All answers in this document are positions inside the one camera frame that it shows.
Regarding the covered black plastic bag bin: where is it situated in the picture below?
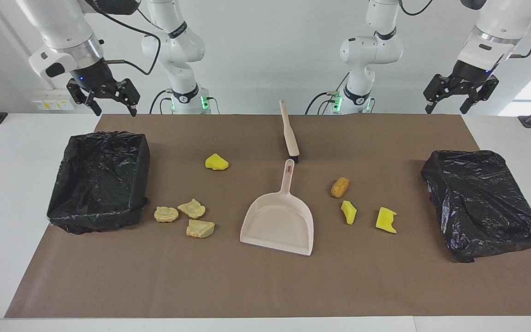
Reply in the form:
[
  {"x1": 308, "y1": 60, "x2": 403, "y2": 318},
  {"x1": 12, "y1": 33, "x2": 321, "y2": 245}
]
[{"x1": 421, "y1": 149, "x2": 531, "y2": 263}]

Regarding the open bin with black liner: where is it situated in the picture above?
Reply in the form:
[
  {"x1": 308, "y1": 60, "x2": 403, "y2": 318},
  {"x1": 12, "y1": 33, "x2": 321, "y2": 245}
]
[{"x1": 47, "y1": 130, "x2": 151, "y2": 235}]

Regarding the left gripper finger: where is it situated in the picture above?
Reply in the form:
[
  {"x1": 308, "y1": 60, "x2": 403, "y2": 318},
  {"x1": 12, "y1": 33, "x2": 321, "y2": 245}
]
[
  {"x1": 424, "y1": 74, "x2": 455, "y2": 114},
  {"x1": 459, "y1": 77, "x2": 500, "y2": 115}
]

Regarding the narrow yellow green sponge piece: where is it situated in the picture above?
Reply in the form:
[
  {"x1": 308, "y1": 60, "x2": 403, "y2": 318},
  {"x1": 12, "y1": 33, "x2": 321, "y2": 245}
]
[{"x1": 341, "y1": 200, "x2": 358, "y2": 225}]

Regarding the pink plastic dustpan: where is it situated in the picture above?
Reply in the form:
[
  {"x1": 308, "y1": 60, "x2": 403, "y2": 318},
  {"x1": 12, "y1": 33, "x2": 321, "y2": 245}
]
[{"x1": 240, "y1": 159, "x2": 314, "y2": 256}]

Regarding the wide yellow green sponge piece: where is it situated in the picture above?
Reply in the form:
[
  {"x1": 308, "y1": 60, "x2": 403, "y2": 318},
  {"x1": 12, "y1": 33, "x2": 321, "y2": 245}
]
[{"x1": 376, "y1": 207, "x2": 397, "y2": 234}]

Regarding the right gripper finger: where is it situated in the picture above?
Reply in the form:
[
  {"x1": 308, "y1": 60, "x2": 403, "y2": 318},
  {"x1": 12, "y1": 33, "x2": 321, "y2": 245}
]
[
  {"x1": 66, "y1": 79, "x2": 102, "y2": 117},
  {"x1": 111, "y1": 78, "x2": 141, "y2": 117}
]

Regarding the beige hand brush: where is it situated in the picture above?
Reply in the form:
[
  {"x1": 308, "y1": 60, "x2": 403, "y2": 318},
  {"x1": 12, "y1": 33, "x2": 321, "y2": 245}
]
[{"x1": 279, "y1": 99, "x2": 305, "y2": 164}]

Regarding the black base cable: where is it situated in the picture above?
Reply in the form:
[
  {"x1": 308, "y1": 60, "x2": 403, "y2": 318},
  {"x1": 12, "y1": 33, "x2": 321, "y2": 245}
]
[
  {"x1": 149, "y1": 89, "x2": 220, "y2": 115},
  {"x1": 305, "y1": 71, "x2": 377, "y2": 115}
]

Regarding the black left base cable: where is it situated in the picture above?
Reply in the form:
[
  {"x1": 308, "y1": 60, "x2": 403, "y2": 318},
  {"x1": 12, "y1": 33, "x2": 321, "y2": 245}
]
[{"x1": 305, "y1": 71, "x2": 377, "y2": 115}]

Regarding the brown nugget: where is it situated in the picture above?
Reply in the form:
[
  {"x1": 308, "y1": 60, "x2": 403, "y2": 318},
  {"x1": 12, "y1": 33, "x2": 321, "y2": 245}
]
[{"x1": 330, "y1": 177, "x2": 350, "y2": 198}]

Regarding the lumpy yellow sponge piece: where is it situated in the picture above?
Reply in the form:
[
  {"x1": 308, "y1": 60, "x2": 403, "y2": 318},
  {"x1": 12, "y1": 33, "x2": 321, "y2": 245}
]
[{"x1": 205, "y1": 153, "x2": 230, "y2": 171}]

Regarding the white wall power outlet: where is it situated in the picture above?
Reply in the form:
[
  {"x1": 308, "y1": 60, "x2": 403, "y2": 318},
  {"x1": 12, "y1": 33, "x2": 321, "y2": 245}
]
[{"x1": 33, "y1": 92, "x2": 75, "y2": 111}]

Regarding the brown table mat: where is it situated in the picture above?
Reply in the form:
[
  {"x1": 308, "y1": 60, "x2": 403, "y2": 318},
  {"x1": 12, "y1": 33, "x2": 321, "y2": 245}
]
[{"x1": 5, "y1": 114, "x2": 531, "y2": 319}]

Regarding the tan paper scrap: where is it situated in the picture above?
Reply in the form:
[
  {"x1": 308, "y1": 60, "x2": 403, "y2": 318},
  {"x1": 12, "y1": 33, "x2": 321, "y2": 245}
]
[
  {"x1": 154, "y1": 206, "x2": 179, "y2": 223},
  {"x1": 186, "y1": 219, "x2": 215, "y2": 239},
  {"x1": 177, "y1": 199, "x2": 206, "y2": 219}
]

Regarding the black right base cable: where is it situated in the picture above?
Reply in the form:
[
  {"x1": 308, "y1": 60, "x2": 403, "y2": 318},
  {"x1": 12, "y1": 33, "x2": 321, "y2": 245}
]
[{"x1": 149, "y1": 89, "x2": 220, "y2": 115}]

